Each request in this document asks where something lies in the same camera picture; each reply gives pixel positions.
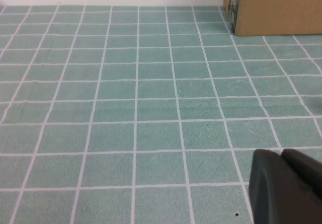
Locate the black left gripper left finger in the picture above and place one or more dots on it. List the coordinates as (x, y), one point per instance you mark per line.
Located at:
(271, 198)

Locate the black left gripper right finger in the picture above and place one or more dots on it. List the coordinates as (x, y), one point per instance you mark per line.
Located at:
(307, 168)

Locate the brown cardboard box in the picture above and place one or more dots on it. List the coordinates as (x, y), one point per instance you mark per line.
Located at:
(276, 12)

